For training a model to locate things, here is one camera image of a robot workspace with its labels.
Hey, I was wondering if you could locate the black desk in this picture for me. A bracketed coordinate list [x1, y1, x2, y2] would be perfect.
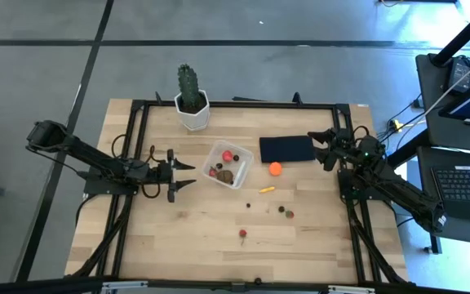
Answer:
[415, 51, 470, 248]

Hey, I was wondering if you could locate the black power adapter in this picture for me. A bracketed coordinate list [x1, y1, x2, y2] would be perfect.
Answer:
[446, 56, 470, 95]

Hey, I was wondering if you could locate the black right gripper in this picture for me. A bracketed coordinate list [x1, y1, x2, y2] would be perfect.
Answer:
[307, 127, 362, 172]

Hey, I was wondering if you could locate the black cloth mat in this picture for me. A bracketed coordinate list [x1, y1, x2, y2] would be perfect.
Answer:
[259, 135, 317, 164]

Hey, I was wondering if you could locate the black laptop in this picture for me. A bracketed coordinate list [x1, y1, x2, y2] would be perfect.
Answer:
[430, 164, 470, 225]

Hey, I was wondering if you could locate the white hexagonal plant pot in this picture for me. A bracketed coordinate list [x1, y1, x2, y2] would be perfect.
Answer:
[173, 89, 211, 132]

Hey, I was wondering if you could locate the black metal table frame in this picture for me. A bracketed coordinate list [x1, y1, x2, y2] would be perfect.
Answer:
[64, 91, 414, 294]

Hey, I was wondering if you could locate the brown toy kiwi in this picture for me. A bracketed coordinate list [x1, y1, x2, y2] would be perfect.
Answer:
[216, 169, 235, 185]

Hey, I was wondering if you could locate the clear plastic tupperware container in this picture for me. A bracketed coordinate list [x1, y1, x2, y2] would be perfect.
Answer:
[201, 139, 255, 190]

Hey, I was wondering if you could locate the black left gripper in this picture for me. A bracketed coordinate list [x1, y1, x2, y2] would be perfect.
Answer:
[153, 149, 197, 204]

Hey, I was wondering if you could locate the black diagonal pole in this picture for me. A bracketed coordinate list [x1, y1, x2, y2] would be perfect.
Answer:
[429, 0, 470, 68]

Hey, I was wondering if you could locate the green cactus plant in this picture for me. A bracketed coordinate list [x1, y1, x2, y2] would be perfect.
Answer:
[176, 63, 202, 112]

